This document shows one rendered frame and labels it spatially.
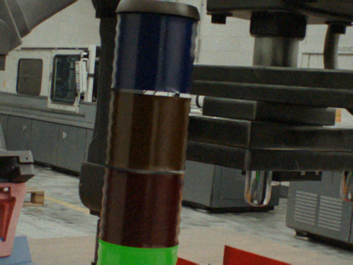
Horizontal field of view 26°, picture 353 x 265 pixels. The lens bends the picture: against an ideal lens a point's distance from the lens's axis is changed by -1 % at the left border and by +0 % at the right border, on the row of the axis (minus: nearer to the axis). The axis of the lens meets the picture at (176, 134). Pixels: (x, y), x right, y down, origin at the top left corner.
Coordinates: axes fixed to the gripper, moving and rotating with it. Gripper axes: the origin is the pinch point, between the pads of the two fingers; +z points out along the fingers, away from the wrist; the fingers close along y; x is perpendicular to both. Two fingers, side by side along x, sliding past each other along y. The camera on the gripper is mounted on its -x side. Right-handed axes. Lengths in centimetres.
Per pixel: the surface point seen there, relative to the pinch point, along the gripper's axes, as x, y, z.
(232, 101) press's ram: 2.3, 33.5, -1.2
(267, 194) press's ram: 2.5, 33.7, 6.6
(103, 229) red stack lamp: -20.4, 42.0, 10.2
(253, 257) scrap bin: 33.6, 4.0, 5.7
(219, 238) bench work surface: 61, -26, -4
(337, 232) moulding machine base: 488, -288, -55
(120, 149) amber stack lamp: -20.3, 44.4, 7.3
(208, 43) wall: 737, -554, -403
